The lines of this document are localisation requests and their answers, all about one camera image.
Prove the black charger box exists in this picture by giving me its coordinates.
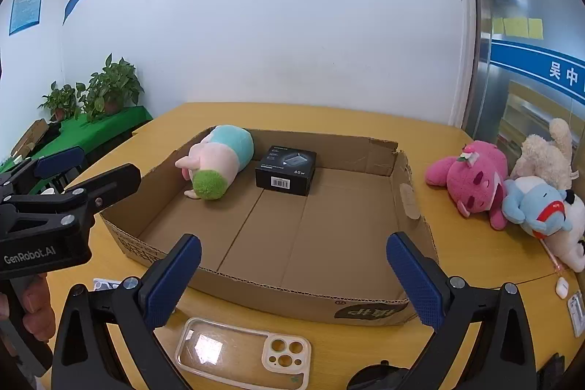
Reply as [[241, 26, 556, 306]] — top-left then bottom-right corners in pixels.
[[255, 145, 317, 196]]

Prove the blue plush toy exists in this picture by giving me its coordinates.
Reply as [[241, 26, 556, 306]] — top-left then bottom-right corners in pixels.
[[502, 176, 574, 240]]

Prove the small brown cardboard box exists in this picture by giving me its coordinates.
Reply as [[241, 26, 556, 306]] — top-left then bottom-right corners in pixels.
[[10, 118, 50, 158]]

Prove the pink cord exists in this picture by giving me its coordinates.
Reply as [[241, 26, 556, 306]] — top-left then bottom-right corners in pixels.
[[541, 240, 564, 276]]

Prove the person's left hand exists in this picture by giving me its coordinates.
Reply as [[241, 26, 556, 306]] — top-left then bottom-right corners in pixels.
[[0, 273, 56, 344]]

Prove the open cardboard box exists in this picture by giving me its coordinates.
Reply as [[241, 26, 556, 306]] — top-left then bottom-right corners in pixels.
[[99, 127, 440, 327]]

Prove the blue framed wall poster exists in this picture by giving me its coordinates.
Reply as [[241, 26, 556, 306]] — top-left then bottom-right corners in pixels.
[[9, 0, 47, 37]]

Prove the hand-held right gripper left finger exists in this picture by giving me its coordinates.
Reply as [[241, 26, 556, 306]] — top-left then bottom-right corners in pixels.
[[50, 233, 203, 390]]

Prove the black flat object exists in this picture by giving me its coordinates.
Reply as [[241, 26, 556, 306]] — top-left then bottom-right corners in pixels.
[[537, 352, 568, 390]]

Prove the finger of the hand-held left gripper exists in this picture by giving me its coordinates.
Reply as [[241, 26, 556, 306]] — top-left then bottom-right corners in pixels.
[[0, 146, 86, 195], [64, 163, 142, 227]]

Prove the wooden desk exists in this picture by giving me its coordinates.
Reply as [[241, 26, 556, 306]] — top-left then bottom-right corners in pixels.
[[46, 101, 585, 390]]

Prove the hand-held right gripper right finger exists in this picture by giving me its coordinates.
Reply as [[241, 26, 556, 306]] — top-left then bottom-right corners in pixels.
[[386, 231, 550, 390]]

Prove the pink bear plush toy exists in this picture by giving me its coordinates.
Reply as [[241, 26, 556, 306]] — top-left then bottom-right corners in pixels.
[[425, 140, 509, 231]]

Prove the beige plush toy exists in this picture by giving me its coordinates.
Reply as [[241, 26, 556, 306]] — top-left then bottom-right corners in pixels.
[[509, 118, 579, 192]]

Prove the small white grey device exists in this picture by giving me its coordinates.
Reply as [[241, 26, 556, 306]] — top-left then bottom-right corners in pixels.
[[567, 290, 585, 336]]

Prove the white plush toy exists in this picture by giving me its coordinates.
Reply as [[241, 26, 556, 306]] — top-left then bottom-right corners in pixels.
[[544, 188, 585, 273]]

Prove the black round object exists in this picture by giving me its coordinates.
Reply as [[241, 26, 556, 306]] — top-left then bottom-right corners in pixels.
[[352, 360, 412, 390]]

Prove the large potted plant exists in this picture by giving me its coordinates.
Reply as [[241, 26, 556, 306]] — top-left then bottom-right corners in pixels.
[[78, 53, 145, 124]]

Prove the clear phone case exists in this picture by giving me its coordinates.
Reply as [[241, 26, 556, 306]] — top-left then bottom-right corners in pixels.
[[175, 317, 312, 390]]

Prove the small potted plant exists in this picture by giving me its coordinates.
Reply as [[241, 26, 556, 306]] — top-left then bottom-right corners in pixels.
[[39, 82, 81, 121]]

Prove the green cloth covered table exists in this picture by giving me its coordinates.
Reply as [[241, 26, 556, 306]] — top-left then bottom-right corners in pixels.
[[0, 106, 154, 177]]

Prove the pink teal green plush toy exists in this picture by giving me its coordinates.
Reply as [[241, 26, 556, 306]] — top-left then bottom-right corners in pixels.
[[175, 125, 255, 201]]

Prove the blue glass banner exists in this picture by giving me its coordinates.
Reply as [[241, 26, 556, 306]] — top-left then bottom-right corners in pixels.
[[489, 36, 585, 104]]

